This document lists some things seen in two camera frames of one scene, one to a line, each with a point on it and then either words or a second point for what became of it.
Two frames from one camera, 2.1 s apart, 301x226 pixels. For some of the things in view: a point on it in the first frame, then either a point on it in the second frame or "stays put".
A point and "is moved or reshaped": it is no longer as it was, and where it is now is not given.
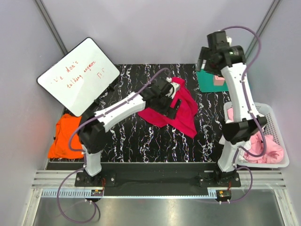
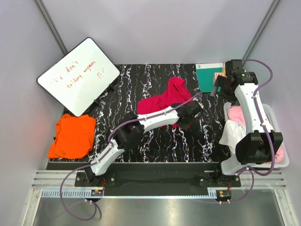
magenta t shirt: (185, 122) is moved or reshaped
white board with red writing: (78, 79) stays put
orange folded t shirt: (60, 148) stays put
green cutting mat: (206, 81) stays put
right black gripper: (204, 55) -> (220, 82)
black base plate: (160, 174) stays put
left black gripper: (168, 111) -> (186, 125)
